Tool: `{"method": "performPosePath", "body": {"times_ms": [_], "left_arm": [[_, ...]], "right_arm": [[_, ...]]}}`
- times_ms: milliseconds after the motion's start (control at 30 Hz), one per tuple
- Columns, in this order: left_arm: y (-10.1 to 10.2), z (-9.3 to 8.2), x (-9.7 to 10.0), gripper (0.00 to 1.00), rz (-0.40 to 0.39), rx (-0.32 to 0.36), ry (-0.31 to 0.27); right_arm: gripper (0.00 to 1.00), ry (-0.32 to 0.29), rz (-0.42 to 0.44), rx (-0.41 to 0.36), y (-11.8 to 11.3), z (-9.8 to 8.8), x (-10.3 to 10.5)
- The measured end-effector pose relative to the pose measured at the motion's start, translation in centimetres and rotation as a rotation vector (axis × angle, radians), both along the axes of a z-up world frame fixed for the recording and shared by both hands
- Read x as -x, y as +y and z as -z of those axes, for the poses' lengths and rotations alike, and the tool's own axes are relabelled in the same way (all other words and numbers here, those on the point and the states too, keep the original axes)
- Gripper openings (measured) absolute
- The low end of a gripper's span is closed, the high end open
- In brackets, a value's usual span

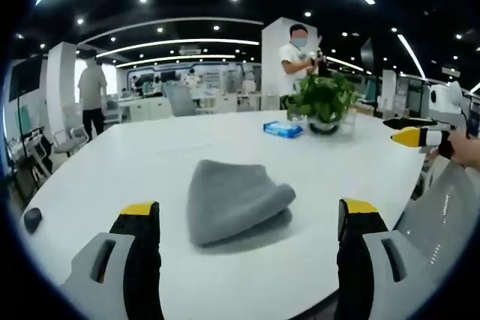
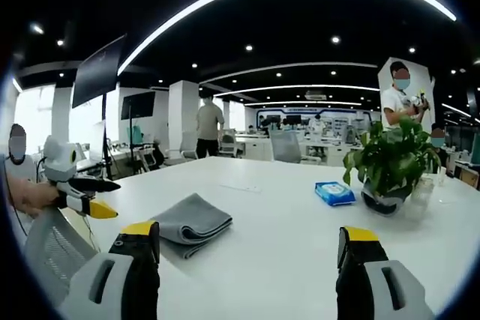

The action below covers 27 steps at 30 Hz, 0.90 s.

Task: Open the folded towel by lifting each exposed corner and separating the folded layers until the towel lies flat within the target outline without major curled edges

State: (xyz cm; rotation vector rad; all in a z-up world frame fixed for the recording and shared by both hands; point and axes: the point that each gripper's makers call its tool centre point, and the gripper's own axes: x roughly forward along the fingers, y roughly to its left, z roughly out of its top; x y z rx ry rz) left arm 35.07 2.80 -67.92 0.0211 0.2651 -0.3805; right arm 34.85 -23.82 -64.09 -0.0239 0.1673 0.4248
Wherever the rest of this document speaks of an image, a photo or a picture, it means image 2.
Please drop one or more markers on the green potted plant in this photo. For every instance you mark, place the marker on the green potted plant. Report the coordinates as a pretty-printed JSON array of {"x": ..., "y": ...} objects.
[{"x": 390, "y": 162}]

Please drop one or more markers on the grey towel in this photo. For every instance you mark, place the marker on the grey towel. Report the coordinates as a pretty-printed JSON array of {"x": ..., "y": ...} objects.
[{"x": 195, "y": 217}]

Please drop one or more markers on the large black monitor on stand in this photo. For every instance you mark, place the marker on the large black monitor on stand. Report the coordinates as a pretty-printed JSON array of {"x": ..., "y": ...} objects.
[{"x": 98, "y": 72}]

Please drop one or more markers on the blue wet wipes packet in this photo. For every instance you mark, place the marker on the blue wet wipes packet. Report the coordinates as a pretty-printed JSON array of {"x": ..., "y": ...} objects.
[{"x": 334, "y": 193}]

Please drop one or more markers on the clear glass jar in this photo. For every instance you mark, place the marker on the clear glass jar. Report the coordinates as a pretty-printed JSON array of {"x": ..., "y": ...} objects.
[{"x": 420, "y": 200}]

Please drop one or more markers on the small black monitor on stand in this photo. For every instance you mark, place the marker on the small black monitor on stand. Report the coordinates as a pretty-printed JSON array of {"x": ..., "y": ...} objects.
[{"x": 138, "y": 104}]

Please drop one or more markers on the person's left hand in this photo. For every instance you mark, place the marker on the person's left hand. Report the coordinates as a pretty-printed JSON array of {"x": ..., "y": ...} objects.
[{"x": 32, "y": 196}]

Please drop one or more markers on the grey mesh office chair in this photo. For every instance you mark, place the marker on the grey mesh office chair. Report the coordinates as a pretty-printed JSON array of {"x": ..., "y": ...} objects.
[
  {"x": 285, "y": 147},
  {"x": 56, "y": 249}
]

